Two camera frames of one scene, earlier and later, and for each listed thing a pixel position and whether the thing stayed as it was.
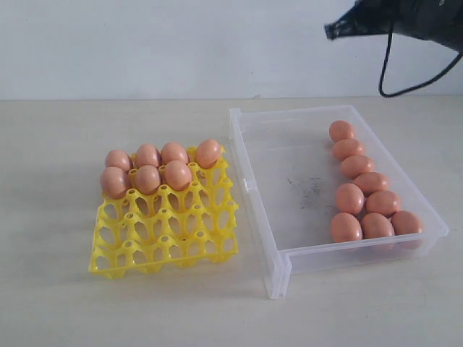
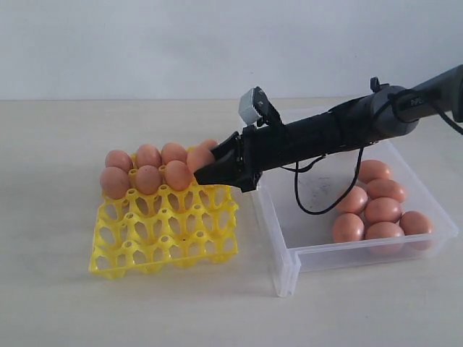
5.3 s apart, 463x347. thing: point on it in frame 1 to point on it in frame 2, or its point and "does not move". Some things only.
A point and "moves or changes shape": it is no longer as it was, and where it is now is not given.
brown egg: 173,151 does not move
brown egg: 148,179 does not move
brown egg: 354,165 to 373,169
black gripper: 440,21 to 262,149
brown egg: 119,158 does not move
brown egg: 178,175 does not move
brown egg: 345,227 does not move
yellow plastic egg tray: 141,233 does not move
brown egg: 343,148 moves or changes shape
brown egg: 372,181 to 385,188
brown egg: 113,182 does not move
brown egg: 147,155 does not move
